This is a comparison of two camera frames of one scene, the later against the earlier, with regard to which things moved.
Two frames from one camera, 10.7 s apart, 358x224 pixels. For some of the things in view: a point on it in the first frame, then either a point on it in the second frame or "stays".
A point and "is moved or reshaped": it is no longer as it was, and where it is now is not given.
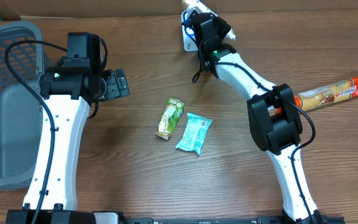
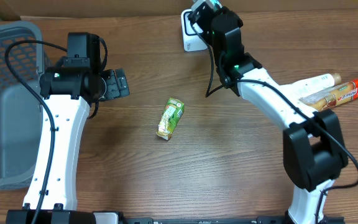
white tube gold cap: x=201 y=5 is moved or reshaped
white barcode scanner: x=189 y=42 stays
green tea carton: x=173 y=112 stays
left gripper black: x=117 y=89 stays
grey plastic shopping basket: x=10 y=114 stays
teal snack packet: x=195 y=134 -> x=216 y=2
